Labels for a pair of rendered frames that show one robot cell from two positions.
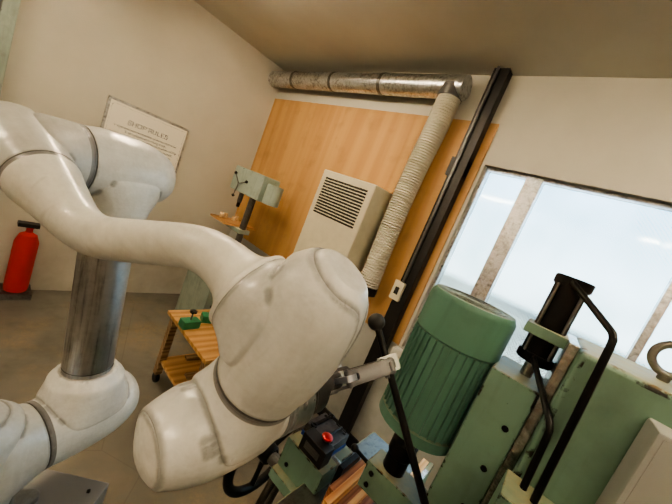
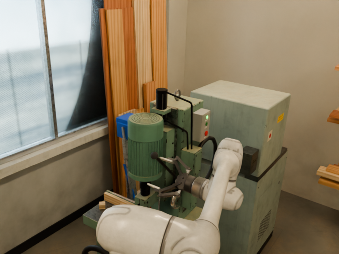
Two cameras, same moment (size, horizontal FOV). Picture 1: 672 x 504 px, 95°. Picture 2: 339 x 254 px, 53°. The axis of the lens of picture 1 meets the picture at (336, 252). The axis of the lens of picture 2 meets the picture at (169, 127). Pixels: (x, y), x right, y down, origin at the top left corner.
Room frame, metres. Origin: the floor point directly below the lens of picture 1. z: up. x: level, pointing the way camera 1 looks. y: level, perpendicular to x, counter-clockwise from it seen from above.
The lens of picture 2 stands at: (0.62, 1.23, 2.10)
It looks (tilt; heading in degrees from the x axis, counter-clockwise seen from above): 22 degrees down; 266
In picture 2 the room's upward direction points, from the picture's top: 2 degrees clockwise
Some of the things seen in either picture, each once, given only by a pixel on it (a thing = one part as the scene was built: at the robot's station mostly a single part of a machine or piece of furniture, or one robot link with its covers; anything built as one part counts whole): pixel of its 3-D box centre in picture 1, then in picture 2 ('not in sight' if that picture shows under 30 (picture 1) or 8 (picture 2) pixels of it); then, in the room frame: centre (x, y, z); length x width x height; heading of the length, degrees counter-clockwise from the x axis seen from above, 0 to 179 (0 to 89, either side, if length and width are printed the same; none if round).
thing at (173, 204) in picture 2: not in sight; (177, 198); (0.47, -0.34, 1.02); 0.12 x 0.03 x 0.12; 54
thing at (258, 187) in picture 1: (233, 256); not in sight; (2.76, 0.87, 0.79); 0.62 x 0.48 x 1.58; 53
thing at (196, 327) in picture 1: (222, 355); not in sight; (1.98, 0.46, 0.32); 0.66 x 0.57 x 0.64; 142
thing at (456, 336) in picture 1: (443, 364); (145, 146); (0.64, -0.31, 1.35); 0.18 x 0.18 x 0.31
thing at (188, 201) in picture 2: not in sight; (187, 195); (0.41, -0.37, 1.02); 0.09 x 0.07 x 0.12; 144
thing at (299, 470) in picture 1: (315, 457); not in sight; (0.77, -0.16, 0.91); 0.15 x 0.14 x 0.09; 144
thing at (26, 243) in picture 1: (22, 259); not in sight; (2.20, 2.21, 0.30); 0.19 x 0.18 x 0.60; 51
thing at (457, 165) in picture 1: (410, 272); not in sight; (2.04, -0.51, 1.35); 0.11 x 0.10 x 2.70; 51
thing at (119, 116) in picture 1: (145, 139); not in sight; (2.71, 1.91, 1.48); 0.64 x 0.02 x 0.46; 141
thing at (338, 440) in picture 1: (323, 436); not in sight; (0.77, -0.16, 0.99); 0.13 x 0.11 x 0.06; 144
